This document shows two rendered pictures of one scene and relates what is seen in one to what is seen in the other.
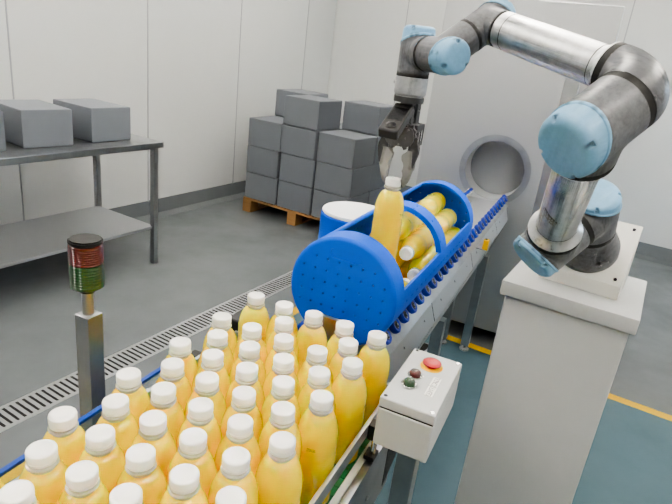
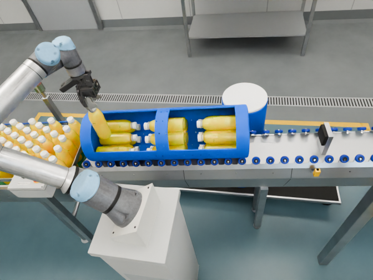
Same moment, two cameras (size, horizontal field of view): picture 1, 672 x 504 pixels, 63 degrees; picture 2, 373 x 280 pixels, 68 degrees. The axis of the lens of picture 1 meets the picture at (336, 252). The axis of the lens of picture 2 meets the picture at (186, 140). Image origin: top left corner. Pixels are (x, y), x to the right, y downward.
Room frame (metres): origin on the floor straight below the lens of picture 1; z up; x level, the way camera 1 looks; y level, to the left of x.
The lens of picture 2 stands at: (1.54, -1.22, 2.22)
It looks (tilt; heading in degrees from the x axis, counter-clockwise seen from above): 50 degrees down; 79
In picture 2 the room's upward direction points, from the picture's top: 11 degrees counter-clockwise
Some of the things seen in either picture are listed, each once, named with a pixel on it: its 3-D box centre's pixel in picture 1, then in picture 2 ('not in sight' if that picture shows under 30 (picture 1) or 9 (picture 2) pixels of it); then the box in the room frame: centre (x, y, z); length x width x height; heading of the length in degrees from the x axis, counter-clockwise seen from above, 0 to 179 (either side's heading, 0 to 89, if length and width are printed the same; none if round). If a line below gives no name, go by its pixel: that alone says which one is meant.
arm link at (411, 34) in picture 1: (416, 51); (66, 52); (1.34, -0.13, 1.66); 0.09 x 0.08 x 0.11; 27
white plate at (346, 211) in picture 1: (356, 212); (244, 97); (2.19, -0.06, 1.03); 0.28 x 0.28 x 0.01
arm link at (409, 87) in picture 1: (409, 87); (75, 68); (1.35, -0.12, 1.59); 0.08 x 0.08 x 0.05
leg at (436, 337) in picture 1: (427, 380); (260, 208); (2.13, -0.48, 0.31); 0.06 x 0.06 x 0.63; 67
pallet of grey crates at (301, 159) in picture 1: (319, 159); not in sight; (5.42, 0.27, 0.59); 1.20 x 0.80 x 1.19; 61
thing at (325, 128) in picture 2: not in sight; (323, 139); (2.42, -0.52, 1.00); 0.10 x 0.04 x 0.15; 67
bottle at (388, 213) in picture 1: (387, 222); (99, 122); (1.33, -0.12, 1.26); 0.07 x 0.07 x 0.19
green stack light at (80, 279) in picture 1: (86, 274); (38, 87); (0.98, 0.48, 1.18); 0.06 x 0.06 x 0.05
